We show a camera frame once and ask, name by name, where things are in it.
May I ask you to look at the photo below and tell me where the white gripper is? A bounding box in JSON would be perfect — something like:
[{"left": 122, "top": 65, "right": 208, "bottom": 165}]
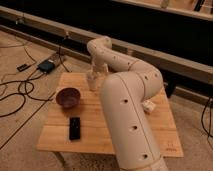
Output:
[{"left": 86, "top": 63, "right": 108, "bottom": 91}]

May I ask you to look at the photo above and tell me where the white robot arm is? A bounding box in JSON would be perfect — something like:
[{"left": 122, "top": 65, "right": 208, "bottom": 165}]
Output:
[{"left": 87, "top": 36, "right": 169, "bottom": 171}]

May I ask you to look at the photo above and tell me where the dark purple ceramic bowl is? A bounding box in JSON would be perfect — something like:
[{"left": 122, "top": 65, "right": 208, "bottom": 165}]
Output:
[{"left": 56, "top": 87, "right": 81, "bottom": 108}]

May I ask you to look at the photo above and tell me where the wooden table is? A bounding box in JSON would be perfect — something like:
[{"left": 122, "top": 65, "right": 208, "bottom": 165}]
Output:
[{"left": 37, "top": 73, "right": 184, "bottom": 157}]

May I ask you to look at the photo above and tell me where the black rectangular remote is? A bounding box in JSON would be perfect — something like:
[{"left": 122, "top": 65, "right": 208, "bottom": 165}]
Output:
[{"left": 69, "top": 117, "right": 80, "bottom": 140}]

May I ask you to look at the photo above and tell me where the black power adapter box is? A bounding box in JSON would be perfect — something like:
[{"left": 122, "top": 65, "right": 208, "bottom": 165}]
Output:
[{"left": 37, "top": 60, "right": 55, "bottom": 73}]

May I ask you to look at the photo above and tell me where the white rectangular block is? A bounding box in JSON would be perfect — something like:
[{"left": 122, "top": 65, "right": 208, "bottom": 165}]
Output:
[{"left": 142, "top": 100, "right": 156, "bottom": 114}]

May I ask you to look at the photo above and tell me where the small black plug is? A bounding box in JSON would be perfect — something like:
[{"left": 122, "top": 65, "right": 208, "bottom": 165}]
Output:
[{"left": 17, "top": 64, "right": 30, "bottom": 72}]

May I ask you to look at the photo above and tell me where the long wooden beam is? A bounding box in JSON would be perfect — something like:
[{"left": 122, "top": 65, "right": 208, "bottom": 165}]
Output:
[{"left": 0, "top": 5, "right": 213, "bottom": 85}]

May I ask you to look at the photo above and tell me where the black floor cable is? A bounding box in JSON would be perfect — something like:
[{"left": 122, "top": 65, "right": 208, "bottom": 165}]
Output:
[{"left": 0, "top": 46, "right": 68, "bottom": 118}]

